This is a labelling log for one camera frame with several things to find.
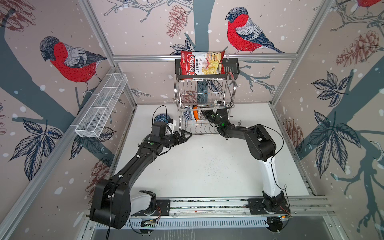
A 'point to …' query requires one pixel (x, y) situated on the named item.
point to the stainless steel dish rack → (193, 94)
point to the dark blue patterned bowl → (162, 117)
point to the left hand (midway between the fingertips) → (186, 136)
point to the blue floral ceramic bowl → (191, 117)
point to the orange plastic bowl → (195, 113)
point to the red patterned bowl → (187, 113)
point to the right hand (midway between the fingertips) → (197, 110)
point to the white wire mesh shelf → (96, 115)
